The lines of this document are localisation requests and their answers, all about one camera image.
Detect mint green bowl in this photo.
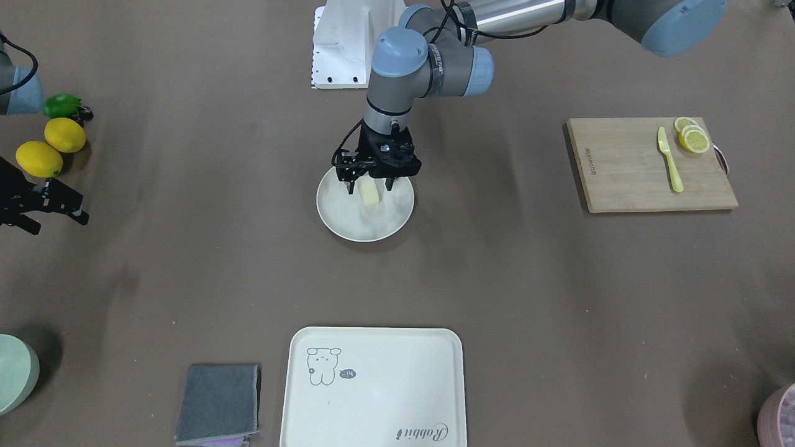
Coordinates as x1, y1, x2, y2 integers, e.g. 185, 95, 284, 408
1, 334, 40, 415

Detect bamboo cutting board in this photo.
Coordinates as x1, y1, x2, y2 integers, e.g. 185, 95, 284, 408
566, 117, 738, 213

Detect purple cloth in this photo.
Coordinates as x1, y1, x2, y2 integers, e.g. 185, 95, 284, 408
175, 435, 250, 447

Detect green lime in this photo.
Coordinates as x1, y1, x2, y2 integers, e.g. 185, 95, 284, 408
42, 94, 82, 119

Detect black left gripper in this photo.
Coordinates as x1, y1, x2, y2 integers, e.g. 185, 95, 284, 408
332, 121, 421, 194

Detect lower yellow lemon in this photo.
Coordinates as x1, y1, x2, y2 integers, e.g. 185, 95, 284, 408
43, 118, 87, 153

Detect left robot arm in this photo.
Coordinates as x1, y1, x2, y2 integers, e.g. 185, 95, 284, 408
330, 1, 727, 194

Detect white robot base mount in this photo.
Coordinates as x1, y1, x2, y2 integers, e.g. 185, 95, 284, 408
311, 1, 406, 89

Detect pink ice bucket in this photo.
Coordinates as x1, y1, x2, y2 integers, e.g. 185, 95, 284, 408
756, 384, 794, 446

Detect yellow lemon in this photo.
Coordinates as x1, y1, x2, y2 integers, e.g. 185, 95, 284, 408
43, 118, 87, 153
15, 141, 63, 178

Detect yellow plastic knife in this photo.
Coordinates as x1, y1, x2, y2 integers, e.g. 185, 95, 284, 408
656, 126, 684, 194

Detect dark cherries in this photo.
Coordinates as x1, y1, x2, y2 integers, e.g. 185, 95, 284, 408
71, 106, 94, 126

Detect cream rabbit tray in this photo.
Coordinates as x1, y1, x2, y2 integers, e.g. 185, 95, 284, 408
280, 327, 468, 446

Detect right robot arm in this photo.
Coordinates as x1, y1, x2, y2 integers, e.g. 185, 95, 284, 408
1, 35, 94, 235

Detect lemon slices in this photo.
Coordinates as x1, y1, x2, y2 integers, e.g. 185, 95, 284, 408
674, 116, 712, 155

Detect upper yellow lemon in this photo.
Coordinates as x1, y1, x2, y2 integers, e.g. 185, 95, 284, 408
15, 141, 63, 178

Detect grey folded cloth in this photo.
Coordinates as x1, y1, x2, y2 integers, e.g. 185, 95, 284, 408
175, 363, 260, 442

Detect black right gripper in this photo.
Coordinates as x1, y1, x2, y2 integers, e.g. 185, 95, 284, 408
1, 158, 90, 235

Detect cream round plate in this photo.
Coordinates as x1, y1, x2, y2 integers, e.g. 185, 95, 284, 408
316, 168, 416, 243

